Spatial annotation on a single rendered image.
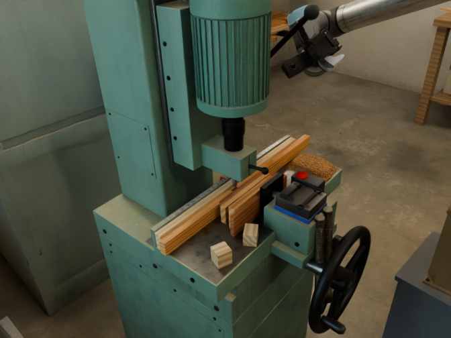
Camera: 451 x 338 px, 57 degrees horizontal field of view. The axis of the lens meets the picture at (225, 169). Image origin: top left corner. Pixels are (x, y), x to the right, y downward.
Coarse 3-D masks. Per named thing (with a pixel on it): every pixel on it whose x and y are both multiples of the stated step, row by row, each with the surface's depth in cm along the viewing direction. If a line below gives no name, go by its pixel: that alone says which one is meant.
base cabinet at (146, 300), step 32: (128, 256) 128; (128, 288) 140; (160, 288) 123; (288, 288) 127; (128, 320) 154; (160, 320) 134; (192, 320) 118; (224, 320) 106; (256, 320) 116; (288, 320) 136
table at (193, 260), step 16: (288, 176) 126; (336, 176) 127; (208, 224) 109; (224, 224) 108; (336, 224) 112; (192, 240) 104; (208, 240) 103; (224, 240) 103; (240, 240) 103; (272, 240) 106; (160, 256) 102; (176, 256) 99; (192, 256) 99; (208, 256) 99; (240, 256) 98; (256, 256) 102; (288, 256) 103; (304, 256) 102; (176, 272) 101; (192, 272) 95; (208, 272) 94; (224, 272) 94; (240, 272) 98; (208, 288) 94; (224, 288) 94
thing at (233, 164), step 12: (204, 144) 110; (216, 144) 110; (204, 156) 112; (216, 156) 108; (228, 156) 105; (240, 156) 104; (252, 156) 107; (216, 168) 111; (228, 168) 107; (240, 168) 104; (240, 180) 106
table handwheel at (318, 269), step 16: (352, 240) 95; (368, 240) 106; (336, 256) 92; (352, 256) 107; (320, 272) 104; (336, 272) 101; (352, 272) 102; (320, 288) 91; (336, 288) 101; (352, 288) 112; (320, 304) 92; (336, 304) 105; (320, 320) 96; (336, 320) 108
